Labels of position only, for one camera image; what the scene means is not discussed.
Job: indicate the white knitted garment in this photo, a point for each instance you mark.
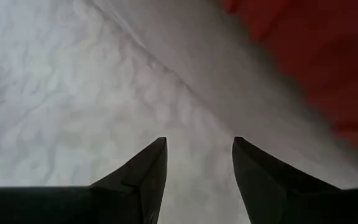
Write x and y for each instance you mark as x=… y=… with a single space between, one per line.
x=57 y=77

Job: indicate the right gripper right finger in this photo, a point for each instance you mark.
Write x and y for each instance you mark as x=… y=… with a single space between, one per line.
x=291 y=202

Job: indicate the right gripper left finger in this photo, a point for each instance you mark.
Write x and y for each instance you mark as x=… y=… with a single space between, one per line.
x=73 y=205

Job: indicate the red plastic laundry bin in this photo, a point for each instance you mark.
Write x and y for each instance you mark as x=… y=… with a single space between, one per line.
x=322 y=46

